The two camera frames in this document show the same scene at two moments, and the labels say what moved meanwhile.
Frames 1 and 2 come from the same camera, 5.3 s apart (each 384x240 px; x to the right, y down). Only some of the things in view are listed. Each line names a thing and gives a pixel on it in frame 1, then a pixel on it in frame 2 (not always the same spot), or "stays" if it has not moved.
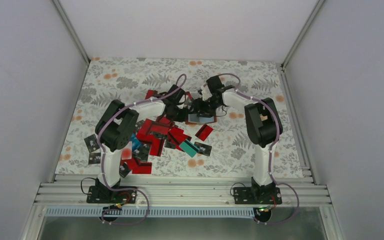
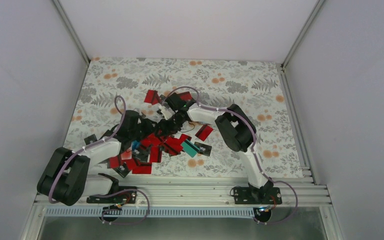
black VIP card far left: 91,143 stays
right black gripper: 198,106 -> 166,130
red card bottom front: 143,168 stays
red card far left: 151,93 stays
